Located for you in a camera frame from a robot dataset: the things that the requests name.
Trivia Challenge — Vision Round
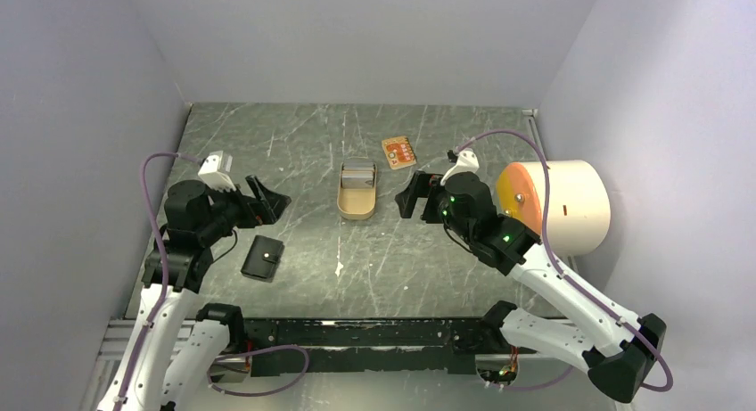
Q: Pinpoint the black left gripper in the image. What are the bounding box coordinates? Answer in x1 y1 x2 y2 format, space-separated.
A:
198 173 290 244

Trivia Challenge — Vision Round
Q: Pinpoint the cream cylinder orange face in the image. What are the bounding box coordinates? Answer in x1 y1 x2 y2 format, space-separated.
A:
496 160 611 257

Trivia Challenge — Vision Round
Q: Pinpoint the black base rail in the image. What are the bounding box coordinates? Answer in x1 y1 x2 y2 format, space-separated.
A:
245 317 512 374

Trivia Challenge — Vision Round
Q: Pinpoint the aluminium frame extrusion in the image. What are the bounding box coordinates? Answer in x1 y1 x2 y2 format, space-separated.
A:
96 319 195 362

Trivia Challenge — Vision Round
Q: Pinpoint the black card holder wallet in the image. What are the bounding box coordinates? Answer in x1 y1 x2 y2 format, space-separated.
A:
240 235 285 282

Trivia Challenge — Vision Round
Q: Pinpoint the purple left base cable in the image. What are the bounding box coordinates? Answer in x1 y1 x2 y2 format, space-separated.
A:
206 344 310 399

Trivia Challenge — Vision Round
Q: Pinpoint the grey credit card stack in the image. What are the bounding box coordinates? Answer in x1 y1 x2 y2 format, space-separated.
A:
341 160 376 189

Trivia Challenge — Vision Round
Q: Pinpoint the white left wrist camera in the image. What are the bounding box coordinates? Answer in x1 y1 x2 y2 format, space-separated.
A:
198 151 236 192

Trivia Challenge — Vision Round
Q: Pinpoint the beige oval tray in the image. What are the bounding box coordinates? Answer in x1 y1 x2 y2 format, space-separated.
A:
337 158 377 220

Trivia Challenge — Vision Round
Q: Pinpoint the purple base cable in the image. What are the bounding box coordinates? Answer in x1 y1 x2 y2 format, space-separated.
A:
206 344 310 399
484 364 577 393

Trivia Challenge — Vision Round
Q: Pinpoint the orange patterned card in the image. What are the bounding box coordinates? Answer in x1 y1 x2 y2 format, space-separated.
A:
382 136 416 170

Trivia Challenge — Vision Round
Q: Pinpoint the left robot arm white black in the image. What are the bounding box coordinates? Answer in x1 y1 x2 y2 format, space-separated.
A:
97 176 292 410

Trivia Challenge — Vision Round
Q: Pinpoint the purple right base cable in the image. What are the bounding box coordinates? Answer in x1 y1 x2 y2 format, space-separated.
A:
484 364 577 393

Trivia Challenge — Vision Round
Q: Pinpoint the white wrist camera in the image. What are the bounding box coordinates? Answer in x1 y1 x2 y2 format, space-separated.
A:
440 149 480 186
198 151 236 192

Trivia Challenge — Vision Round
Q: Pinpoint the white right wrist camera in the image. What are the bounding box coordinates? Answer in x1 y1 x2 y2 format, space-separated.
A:
440 149 480 186

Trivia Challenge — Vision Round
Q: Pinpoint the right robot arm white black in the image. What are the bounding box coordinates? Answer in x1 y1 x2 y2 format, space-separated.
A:
394 170 667 403

